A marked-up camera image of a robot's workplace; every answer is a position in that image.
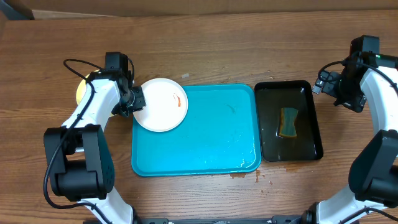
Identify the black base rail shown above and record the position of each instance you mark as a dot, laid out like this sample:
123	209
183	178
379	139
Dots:
278	219

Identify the black water tray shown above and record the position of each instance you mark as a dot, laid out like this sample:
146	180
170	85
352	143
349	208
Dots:
270	98

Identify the green and yellow sponge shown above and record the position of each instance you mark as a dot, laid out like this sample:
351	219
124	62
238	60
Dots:
287	120

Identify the yellow plate with sauce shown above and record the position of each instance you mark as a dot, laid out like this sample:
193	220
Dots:
81	91

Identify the teal plastic tray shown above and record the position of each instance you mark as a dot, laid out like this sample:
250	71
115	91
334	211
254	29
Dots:
219	135

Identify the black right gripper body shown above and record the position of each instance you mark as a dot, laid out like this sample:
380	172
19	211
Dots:
325	88

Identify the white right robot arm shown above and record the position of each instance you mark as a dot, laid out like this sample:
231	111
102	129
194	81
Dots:
372	181

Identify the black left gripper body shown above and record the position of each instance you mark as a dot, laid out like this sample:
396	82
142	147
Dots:
125	107

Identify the white plate with red stain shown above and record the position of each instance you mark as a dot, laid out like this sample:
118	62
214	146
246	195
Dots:
166	105

